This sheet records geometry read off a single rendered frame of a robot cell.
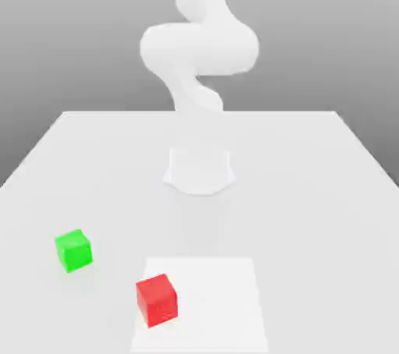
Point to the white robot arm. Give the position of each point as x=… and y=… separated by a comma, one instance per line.
x=199, y=48

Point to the small red cube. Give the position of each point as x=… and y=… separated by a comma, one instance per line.
x=157, y=301

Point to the small green cube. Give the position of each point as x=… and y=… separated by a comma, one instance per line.
x=74, y=251

